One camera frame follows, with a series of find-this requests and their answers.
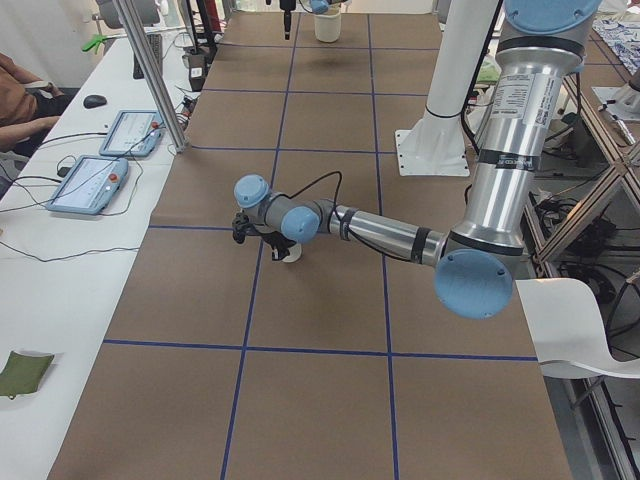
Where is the green cloth pouch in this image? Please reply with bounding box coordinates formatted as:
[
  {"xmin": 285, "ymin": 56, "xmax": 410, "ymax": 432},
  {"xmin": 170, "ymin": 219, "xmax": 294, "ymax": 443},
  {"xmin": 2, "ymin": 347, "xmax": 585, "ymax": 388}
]
[{"xmin": 1, "ymin": 351, "xmax": 55, "ymax": 399}]

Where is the white bucket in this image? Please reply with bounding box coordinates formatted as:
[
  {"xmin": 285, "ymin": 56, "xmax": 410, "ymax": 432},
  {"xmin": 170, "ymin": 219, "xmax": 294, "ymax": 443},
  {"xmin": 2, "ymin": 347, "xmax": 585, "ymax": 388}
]
[{"xmin": 314, "ymin": 10, "xmax": 341, "ymax": 43}]

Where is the aluminium frame post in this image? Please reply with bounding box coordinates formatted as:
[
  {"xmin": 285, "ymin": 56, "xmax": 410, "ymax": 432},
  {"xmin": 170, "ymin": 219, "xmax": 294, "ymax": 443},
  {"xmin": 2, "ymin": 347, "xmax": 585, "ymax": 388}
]
[{"xmin": 113, "ymin": 0, "xmax": 187, "ymax": 153}]

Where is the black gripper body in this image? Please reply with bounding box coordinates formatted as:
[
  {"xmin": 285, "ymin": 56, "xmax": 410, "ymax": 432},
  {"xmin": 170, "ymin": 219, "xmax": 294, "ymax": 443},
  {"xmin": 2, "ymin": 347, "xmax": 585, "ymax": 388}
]
[{"xmin": 245, "ymin": 222, "xmax": 288, "ymax": 245}]

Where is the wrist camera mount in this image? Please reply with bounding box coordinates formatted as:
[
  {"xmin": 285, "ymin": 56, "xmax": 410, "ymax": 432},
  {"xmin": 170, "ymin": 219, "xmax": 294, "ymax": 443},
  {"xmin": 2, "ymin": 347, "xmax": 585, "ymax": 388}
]
[{"xmin": 232, "ymin": 212, "xmax": 252, "ymax": 244}]

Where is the blue teach pendant far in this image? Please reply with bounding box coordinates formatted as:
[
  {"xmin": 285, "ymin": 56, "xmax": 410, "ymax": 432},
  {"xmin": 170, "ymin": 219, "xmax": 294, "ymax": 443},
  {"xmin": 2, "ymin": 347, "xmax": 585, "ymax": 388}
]
[{"xmin": 99, "ymin": 110, "xmax": 163, "ymax": 158}]

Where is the white chair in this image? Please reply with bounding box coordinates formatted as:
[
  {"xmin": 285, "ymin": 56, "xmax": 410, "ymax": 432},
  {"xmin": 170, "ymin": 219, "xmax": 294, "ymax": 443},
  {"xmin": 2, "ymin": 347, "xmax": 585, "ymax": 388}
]
[{"xmin": 516, "ymin": 278, "xmax": 639, "ymax": 380}]

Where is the black keyboard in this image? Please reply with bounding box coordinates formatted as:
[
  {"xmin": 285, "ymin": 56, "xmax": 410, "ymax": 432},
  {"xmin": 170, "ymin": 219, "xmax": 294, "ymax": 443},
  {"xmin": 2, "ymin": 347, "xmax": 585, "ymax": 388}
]
[{"xmin": 132, "ymin": 33, "xmax": 164, "ymax": 80}]

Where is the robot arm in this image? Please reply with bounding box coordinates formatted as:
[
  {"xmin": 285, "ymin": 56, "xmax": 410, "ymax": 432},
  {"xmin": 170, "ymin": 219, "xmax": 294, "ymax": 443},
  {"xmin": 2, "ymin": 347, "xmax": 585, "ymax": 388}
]
[
  {"xmin": 299, "ymin": 0, "xmax": 352, "ymax": 15},
  {"xmin": 233, "ymin": 1, "xmax": 598, "ymax": 319}
]

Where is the person in brown shirt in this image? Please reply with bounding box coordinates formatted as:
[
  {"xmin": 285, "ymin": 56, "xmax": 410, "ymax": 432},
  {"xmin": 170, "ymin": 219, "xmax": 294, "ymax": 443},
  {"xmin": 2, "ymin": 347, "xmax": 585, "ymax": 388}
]
[{"xmin": 1, "ymin": 54, "xmax": 73, "ymax": 157}]

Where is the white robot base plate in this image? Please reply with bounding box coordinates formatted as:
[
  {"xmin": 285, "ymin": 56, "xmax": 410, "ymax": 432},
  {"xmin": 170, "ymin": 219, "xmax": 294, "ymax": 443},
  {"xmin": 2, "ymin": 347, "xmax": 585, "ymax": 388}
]
[{"xmin": 395, "ymin": 0, "xmax": 501, "ymax": 177}]

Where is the white HOME mug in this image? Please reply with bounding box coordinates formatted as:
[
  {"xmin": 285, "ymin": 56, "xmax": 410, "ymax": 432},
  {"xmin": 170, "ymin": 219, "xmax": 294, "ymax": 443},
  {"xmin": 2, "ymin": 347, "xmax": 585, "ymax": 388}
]
[{"xmin": 281, "ymin": 244, "xmax": 302, "ymax": 263}]

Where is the black computer mouse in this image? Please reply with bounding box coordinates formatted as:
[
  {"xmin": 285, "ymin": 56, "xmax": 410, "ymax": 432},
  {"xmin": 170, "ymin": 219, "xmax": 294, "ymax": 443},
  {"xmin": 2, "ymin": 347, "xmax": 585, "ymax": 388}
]
[{"xmin": 83, "ymin": 94, "xmax": 108, "ymax": 109}]

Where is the green plastic clamp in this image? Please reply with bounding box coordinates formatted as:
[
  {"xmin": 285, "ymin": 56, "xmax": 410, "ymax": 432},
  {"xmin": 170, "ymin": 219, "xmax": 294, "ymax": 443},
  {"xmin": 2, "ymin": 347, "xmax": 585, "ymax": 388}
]
[{"xmin": 81, "ymin": 34, "xmax": 108, "ymax": 54}]

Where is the blue teach pendant near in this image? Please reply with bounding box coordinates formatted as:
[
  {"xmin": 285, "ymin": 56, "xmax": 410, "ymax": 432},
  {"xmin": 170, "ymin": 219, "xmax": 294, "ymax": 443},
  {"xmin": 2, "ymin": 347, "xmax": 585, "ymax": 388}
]
[{"xmin": 45, "ymin": 155, "xmax": 129, "ymax": 215}]

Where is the blue teach pendant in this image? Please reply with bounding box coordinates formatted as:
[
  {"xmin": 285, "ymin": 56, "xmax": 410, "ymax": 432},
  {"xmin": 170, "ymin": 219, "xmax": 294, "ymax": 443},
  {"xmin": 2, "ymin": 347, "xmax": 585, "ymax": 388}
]
[
  {"xmin": 45, "ymin": 155, "xmax": 129, "ymax": 215},
  {"xmin": 99, "ymin": 110, "xmax": 163, "ymax": 158}
]

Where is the black braided left cable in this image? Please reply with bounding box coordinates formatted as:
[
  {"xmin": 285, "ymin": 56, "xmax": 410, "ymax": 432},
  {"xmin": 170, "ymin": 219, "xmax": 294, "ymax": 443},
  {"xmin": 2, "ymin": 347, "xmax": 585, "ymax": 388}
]
[{"xmin": 287, "ymin": 171, "xmax": 344, "ymax": 211}]

